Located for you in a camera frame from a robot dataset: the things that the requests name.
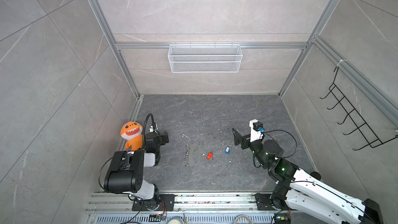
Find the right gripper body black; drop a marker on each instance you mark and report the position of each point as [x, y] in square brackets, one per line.
[246, 140]

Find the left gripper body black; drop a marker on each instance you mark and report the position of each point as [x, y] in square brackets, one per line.
[164, 139]

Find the silver key rings bunch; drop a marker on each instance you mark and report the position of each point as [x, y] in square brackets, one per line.
[187, 154]

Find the red key tag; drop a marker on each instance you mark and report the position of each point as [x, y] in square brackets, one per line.
[209, 156]

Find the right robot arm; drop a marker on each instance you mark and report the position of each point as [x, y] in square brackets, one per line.
[298, 190]

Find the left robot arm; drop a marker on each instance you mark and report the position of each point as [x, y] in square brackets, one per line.
[125, 174]

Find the orange shark plush toy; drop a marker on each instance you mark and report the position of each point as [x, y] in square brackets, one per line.
[133, 133]

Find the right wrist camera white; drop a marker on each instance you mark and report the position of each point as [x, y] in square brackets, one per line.
[257, 130]

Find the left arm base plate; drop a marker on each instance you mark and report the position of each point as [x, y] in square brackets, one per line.
[164, 201]

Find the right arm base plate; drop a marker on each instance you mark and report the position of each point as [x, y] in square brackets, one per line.
[266, 202]

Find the white wire mesh basket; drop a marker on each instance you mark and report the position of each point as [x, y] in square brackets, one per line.
[205, 58]

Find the aluminium rail frame front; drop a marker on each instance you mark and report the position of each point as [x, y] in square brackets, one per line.
[190, 207]

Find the black wire hook rack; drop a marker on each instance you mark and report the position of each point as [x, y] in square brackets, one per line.
[372, 140]

